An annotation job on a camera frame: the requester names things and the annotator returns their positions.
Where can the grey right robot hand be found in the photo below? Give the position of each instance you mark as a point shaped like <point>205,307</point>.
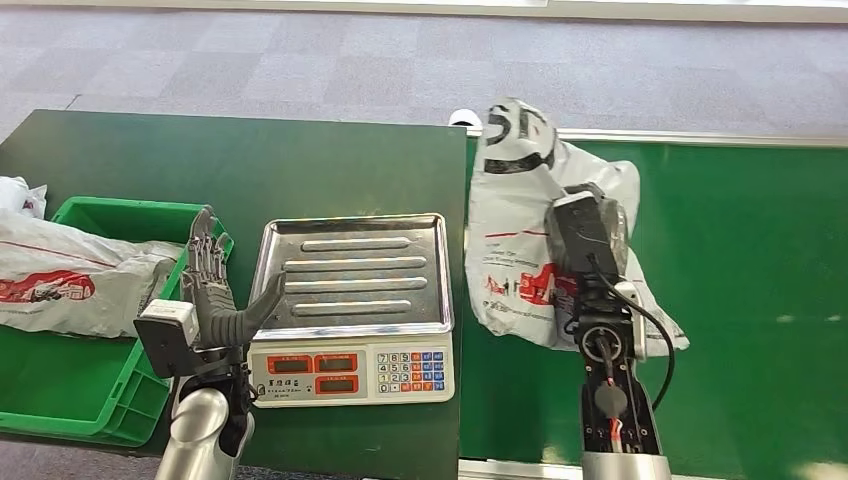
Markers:
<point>586,188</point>

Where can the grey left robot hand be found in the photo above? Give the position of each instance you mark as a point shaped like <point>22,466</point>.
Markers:
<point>212,305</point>

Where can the white courier bag black letters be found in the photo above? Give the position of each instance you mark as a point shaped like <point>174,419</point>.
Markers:
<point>513,218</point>

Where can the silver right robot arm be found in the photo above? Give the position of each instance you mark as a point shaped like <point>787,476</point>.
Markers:
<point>613,424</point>

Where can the green conveyor belt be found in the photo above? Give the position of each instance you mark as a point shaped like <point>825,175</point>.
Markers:
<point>748,298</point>

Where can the white courier bag red print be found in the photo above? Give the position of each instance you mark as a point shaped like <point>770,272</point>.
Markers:
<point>73,285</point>

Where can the small white round object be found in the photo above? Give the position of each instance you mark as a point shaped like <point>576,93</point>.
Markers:
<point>464,119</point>

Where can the steel scale tray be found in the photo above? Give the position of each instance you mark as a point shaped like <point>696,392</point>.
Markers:
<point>358,278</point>

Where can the green plastic crate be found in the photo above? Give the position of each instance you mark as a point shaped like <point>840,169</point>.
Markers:
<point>79,391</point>

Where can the white baseboard strip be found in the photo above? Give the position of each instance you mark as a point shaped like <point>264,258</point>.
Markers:
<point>596,8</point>

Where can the white electronic scale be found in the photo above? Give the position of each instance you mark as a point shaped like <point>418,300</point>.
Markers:
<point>397,378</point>

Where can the small crumpled white bag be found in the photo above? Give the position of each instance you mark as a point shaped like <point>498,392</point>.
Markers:
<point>20,197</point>

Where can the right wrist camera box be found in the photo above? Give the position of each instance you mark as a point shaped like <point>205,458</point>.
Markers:
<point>580,232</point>

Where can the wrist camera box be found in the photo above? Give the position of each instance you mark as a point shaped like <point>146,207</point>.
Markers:
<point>580,232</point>
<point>166,334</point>

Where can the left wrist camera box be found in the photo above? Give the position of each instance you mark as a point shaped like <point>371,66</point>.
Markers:
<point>166,334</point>

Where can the silver conveyor side rail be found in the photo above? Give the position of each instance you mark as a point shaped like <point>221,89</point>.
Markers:
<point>696,137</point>

